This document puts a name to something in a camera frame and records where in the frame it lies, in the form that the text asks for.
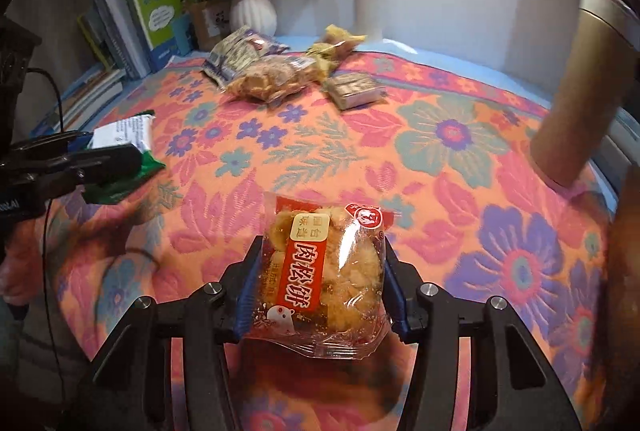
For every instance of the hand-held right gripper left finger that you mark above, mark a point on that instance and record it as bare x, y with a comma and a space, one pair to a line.
243, 311

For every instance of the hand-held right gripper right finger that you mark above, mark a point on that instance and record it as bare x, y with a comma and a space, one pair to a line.
401, 311

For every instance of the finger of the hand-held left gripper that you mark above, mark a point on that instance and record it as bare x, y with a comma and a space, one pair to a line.
55, 148
110, 166

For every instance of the green and white snack packet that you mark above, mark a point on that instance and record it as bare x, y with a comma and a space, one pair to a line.
125, 131

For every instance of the red label pastry packet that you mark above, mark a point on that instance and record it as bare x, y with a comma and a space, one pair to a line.
320, 281

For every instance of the flat stacked books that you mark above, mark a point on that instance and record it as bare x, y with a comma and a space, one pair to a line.
85, 96

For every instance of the floral quilted blanket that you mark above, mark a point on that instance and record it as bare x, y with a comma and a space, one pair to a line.
450, 191

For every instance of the green cover book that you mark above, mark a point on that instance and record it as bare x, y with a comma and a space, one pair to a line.
160, 6

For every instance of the grey patterned snack packet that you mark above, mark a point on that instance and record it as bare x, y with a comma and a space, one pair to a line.
235, 53

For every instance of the brown pen holder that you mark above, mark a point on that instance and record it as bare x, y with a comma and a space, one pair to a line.
210, 26

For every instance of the clear golden snack packet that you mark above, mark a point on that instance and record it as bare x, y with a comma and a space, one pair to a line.
265, 78

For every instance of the white ribbed vase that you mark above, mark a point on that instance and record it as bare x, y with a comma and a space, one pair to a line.
252, 8

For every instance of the brown rectangular snack pack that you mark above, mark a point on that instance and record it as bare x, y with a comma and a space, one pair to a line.
352, 90

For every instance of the brown wooden basket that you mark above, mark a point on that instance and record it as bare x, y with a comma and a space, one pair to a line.
627, 286

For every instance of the light blue sheet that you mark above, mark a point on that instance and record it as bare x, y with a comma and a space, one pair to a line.
450, 61

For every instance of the yellow snack packet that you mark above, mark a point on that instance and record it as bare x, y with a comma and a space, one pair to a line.
335, 46

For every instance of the brown thermos silver lid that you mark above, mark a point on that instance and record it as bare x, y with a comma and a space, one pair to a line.
575, 101

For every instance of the white bottle black cap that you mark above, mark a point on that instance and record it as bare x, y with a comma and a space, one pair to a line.
368, 11

